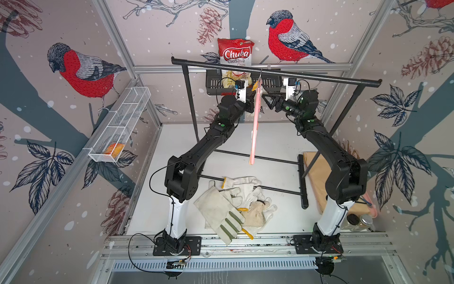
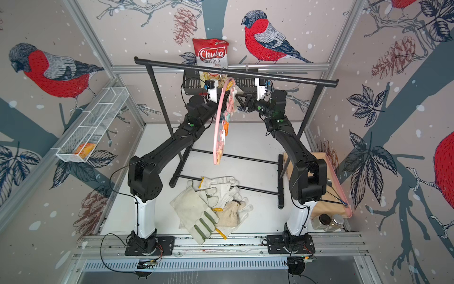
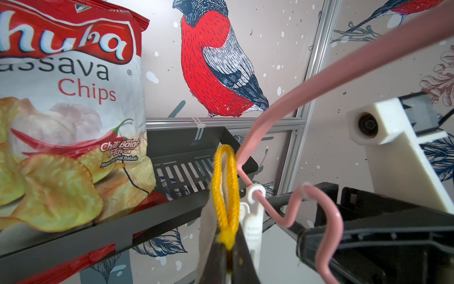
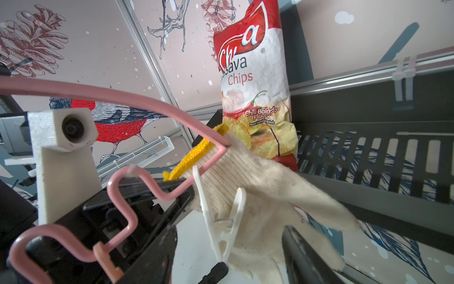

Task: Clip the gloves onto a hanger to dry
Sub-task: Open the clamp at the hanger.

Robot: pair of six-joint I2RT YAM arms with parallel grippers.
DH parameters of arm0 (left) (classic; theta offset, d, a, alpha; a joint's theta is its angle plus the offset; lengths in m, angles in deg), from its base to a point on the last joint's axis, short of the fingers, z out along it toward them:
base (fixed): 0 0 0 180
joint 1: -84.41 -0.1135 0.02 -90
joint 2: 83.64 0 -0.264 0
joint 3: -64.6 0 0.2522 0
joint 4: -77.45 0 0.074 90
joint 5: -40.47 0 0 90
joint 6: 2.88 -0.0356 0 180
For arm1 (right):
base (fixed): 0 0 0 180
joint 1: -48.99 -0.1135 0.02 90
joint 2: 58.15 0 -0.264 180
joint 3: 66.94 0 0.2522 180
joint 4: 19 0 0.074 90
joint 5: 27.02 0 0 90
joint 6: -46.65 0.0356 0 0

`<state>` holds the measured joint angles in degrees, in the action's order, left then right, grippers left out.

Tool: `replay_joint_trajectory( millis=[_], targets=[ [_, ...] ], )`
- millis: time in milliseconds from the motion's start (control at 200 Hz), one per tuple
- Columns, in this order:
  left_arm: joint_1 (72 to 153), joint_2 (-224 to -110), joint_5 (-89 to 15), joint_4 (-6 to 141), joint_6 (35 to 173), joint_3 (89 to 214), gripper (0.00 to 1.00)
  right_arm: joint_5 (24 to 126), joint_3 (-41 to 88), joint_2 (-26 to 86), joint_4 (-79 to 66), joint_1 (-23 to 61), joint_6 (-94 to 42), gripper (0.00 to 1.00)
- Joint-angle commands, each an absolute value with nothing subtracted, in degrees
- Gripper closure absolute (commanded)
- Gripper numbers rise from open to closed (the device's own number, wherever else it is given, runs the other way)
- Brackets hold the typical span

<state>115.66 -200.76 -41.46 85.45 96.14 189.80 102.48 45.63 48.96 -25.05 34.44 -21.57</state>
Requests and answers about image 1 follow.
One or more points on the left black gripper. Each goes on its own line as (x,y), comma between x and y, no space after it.
(249,101)

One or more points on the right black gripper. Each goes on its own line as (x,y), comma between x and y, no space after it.
(277,103)

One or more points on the pink clip hanger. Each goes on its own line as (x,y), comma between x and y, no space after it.
(256,119)

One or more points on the black clothes rack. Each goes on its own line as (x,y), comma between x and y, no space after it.
(361,84)

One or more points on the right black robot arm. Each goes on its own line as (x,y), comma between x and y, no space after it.
(347,179)

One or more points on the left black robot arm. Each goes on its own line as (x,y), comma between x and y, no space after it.
(183,174)

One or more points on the red cassava chips bag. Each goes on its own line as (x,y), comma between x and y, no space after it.
(236,52)

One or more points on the tan pink-edged placemat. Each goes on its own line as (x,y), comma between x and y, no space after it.
(318,176)

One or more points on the white yellow-trim work glove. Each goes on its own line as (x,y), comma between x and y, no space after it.
(241,192)

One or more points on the green-striped leather glove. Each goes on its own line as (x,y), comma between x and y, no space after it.
(225,220)

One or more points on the glass spice jar dark lid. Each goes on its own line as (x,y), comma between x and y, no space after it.
(351,222)

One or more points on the orange snack packet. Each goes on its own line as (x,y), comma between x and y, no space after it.
(114,150)

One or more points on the glass spice jar silver lid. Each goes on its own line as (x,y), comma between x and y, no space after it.
(365,223)

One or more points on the dark wall basket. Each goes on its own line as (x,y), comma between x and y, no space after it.
(214,83)

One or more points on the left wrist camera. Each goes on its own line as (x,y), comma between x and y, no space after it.
(241,90)

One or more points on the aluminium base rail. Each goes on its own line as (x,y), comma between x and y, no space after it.
(267,252)

